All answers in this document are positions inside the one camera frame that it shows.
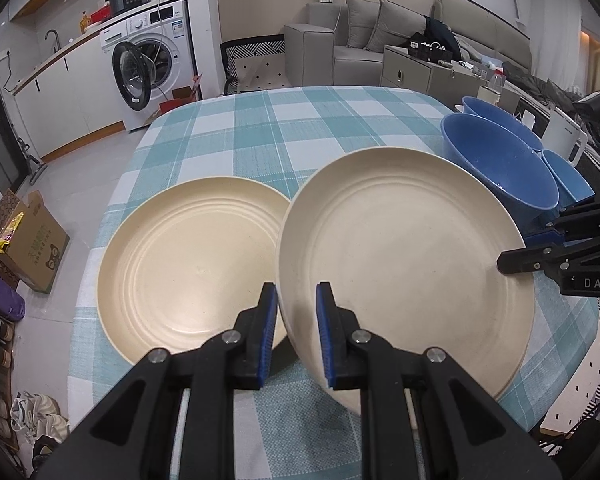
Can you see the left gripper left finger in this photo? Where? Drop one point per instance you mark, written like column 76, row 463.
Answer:
column 167, row 401

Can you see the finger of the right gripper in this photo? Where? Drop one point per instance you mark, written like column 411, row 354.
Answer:
column 575, row 223
column 557, row 261

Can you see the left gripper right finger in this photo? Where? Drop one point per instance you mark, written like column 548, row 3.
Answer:
column 422, row 415

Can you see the light blue ribbed bowl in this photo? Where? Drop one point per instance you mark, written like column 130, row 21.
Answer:
column 572, row 187

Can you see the large dark blue bowl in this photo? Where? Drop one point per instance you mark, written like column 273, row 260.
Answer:
column 507, row 166

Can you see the beige plate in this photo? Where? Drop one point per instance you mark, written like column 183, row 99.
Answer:
column 409, row 243
column 182, row 266

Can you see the white kitchen base cabinets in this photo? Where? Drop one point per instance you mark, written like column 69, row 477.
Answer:
column 73, row 101

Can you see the grey drawer cabinet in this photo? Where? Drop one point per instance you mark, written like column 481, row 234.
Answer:
column 446, row 84

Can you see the cardboard box with cat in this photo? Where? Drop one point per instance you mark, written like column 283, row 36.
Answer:
column 32, row 242

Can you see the grey sofa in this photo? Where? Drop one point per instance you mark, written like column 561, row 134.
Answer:
column 344, row 44

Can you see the teal checked tablecloth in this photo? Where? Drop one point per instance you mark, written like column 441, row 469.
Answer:
column 291, row 429

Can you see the red cardboard box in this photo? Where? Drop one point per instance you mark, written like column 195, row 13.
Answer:
column 180, row 97

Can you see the white washing machine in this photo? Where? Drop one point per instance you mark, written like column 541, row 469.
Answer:
column 151, row 54

